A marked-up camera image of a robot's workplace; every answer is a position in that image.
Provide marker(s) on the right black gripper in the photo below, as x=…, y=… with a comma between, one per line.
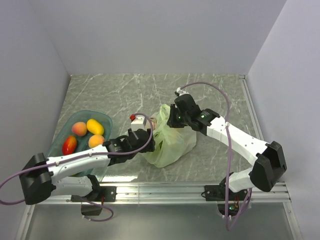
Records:
x=172, y=122

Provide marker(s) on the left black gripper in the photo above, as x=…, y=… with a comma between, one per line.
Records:
x=151, y=147

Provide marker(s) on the green plastic bag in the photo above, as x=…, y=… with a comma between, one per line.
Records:
x=170, y=143

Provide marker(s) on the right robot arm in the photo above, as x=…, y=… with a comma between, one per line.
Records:
x=267, y=160

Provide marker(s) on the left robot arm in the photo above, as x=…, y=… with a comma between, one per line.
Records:
x=43, y=177

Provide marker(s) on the fruit inside bag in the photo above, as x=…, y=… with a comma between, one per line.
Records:
x=153, y=122

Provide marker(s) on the orange peach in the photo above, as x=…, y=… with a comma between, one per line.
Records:
x=95, y=140

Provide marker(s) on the yellow mango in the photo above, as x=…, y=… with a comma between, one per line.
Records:
x=94, y=127

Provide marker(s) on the peach in tray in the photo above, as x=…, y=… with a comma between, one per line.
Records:
x=79, y=129

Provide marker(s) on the red chili pepper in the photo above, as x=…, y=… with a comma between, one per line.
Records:
x=69, y=146

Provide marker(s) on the teal plastic tray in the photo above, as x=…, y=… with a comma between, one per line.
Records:
x=84, y=115

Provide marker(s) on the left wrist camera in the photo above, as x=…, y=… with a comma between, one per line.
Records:
x=138, y=122

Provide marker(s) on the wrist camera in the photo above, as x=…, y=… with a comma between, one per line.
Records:
x=179, y=92
x=138, y=122

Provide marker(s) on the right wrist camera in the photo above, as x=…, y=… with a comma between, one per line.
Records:
x=179, y=92

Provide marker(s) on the aluminium rail front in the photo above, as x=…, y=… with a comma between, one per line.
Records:
x=140, y=193

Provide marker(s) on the aluminium rail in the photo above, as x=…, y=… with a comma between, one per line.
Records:
x=140, y=193
x=250, y=105

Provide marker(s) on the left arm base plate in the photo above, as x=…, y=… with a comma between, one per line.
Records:
x=107, y=194

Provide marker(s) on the aluminium rail right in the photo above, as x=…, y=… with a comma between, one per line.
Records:
x=250, y=105

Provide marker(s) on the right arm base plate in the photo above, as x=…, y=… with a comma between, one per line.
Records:
x=214, y=193

